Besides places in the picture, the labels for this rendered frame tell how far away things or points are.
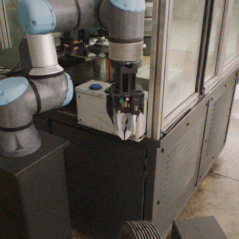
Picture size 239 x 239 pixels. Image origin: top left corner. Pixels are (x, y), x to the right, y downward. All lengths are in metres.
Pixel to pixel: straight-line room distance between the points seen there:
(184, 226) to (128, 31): 0.40
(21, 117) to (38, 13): 0.45
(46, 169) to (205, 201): 1.22
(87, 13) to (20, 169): 0.52
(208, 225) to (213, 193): 1.68
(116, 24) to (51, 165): 0.60
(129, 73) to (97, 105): 0.48
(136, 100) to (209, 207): 1.40
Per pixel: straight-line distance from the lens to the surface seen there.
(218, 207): 2.01
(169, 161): 1.33
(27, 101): 0.99
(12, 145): 1.03
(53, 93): 1.03
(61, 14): 0.66
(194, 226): 0.42
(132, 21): 0.64
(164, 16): 0.96
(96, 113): 1.13
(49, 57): 1.03
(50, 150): 1.05
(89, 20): 0.70
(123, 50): 0.65
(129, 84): 0.68
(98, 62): 1.51
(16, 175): 0.96
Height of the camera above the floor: 1.29
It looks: 27 degrees down
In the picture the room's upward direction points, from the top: straight up
